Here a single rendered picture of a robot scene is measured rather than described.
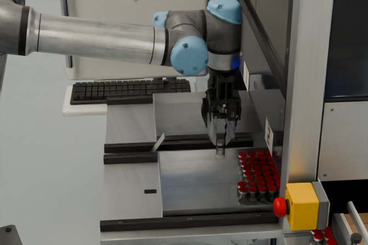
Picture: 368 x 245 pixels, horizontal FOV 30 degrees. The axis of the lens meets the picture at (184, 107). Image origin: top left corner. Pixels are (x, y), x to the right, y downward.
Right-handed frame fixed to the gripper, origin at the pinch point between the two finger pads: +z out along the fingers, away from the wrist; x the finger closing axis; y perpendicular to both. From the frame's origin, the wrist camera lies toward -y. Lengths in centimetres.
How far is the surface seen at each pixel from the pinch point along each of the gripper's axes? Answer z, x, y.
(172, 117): 11.3, -9.6, -32.7
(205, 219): 9.5, -5.6, 19.3
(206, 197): 11.3, -4.0, 8.2
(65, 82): 100, -64, -251
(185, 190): 11.3, -8.7, 4.8
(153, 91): 17, -14, -62
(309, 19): -38.6, 12.9, 23.9
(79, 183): 100, -49, -135
